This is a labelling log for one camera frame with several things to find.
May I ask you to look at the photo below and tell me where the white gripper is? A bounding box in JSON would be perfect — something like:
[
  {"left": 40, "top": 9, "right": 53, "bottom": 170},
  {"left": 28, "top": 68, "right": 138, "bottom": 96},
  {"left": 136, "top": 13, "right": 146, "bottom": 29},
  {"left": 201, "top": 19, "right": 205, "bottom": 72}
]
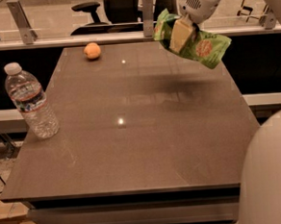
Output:
[{"left": 169, "top": 0, "right": 220, "bottom": 54}]

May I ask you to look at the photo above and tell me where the green rice chip bag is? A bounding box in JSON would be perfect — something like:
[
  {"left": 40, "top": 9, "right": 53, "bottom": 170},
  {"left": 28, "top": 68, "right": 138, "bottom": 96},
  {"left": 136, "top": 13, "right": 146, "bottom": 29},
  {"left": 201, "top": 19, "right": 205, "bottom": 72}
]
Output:
[{"left": 153, "top": 9, "right": 231, "bottom": 69}]

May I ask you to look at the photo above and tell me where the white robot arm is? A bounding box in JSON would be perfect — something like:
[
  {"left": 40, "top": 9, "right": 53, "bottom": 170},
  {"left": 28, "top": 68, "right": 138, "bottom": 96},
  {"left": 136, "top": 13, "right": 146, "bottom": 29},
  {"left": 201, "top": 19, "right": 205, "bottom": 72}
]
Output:
[{"left": 177, "top": 0, "right": 281, "bottom": 224}]

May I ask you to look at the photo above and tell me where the black office chair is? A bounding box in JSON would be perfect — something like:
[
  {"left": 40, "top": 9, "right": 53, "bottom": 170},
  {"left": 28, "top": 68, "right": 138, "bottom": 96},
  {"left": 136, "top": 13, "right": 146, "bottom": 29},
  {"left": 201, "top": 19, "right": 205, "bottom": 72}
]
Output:
[{"left": 71, "top": 0, "right": 178, "bottom": 36}]

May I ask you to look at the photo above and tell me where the orange fruit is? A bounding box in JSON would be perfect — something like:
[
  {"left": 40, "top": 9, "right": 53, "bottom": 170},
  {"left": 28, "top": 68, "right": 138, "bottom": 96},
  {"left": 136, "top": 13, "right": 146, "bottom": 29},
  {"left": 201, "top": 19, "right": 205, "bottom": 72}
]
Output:
[{"left": 83, "top": 42, "right": 101, "bottom": 60}]

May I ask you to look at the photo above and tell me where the brown table with drawers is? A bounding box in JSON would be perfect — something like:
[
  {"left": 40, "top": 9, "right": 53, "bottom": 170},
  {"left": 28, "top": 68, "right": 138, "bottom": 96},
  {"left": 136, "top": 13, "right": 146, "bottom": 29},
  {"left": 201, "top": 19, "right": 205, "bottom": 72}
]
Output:
[{"left": 2, "top": 42, "right": 258, "bottom": 224}]

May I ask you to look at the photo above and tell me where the clear plastic water bottle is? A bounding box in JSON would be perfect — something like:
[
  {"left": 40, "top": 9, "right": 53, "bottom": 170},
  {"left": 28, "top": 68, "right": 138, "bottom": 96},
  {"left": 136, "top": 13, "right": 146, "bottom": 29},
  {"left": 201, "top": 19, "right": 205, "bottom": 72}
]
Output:
[{"left": 4, "top": 62, "right": 60, "bottom": 139}]

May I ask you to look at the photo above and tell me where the middle metal rail bracket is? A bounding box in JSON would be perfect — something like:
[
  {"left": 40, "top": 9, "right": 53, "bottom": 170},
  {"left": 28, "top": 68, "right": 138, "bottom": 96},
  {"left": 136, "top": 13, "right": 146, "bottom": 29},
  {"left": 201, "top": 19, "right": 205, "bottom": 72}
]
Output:
[{"left": 141, "top": 0, "right": 154, "bottom": 37}]

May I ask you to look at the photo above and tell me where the wooden stool frame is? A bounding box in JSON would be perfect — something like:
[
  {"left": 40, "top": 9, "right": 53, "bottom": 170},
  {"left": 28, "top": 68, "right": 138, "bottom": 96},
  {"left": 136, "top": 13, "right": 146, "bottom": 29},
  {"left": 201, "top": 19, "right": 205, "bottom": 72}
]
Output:
[{"left": 237, "top": 0, "right": 268, "bottom": 23}]

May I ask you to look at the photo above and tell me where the left metal rail bracket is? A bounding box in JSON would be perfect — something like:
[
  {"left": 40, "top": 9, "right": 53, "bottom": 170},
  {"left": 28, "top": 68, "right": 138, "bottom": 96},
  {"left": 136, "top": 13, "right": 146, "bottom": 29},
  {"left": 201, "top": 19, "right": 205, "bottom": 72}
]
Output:
[{"left": 7, "top": 0, "right": 38, "bottom": 45}]

